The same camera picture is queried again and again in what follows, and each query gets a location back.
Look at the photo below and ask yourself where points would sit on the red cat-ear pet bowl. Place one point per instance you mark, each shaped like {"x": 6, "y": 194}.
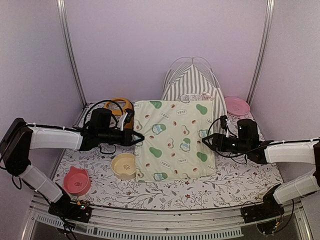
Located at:
{"x": 77, "y": 181}

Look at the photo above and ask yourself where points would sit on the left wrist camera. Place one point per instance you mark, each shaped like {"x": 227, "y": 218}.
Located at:
{"x": 126, "y": 120}

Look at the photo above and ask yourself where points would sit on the cream pet bowl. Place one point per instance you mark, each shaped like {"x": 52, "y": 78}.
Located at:
{"x": 123, "y": 166}

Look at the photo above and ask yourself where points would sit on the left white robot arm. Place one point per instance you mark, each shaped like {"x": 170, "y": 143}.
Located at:
{"x": 21, "y": 137}

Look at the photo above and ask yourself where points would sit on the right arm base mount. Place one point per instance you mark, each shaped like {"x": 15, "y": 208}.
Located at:
{"x": 258, "y": 212}

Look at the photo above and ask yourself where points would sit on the pink plate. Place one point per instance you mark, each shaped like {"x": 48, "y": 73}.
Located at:
{"x": 236, "y": 106}

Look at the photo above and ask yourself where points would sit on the green patterned cushion mat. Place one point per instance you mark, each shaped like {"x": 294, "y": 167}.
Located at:
{"x": 172, "y": 148}

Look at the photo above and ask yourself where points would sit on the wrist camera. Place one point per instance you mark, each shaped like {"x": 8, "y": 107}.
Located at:
{"x": 126, "y": 120}
{"x": 224, "y": 123}

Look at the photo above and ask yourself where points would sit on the right aluminium frame post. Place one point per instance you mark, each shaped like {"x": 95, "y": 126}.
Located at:
{"x": 267, "y": 25}

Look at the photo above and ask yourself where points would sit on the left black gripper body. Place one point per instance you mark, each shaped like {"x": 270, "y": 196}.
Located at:
{"x": 105, "y": 138}

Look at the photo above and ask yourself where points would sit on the left aluminium frame post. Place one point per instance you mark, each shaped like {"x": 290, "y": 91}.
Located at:
{"x": 62, "y": 13}

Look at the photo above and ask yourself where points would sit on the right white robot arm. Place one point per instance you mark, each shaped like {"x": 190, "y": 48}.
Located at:
{"x": 294, "y": 151}

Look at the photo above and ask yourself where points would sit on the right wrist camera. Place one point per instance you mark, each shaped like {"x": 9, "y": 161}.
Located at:
{"x": 224, "y": 123}

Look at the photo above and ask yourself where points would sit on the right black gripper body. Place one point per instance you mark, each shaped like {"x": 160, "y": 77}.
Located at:
{"x": 241, "y": 146}

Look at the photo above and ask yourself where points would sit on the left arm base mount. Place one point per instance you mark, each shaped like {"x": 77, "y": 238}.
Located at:
{"x": 80, "y": 211}

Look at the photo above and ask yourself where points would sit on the aluminium frame post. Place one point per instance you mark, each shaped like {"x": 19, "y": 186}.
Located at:
{"x": 267, "y": 25}
{"x": 62, "y": 13}

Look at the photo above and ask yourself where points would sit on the front aluminium rail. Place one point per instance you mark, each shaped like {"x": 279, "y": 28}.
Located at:
{"x": 109, "y": 223}

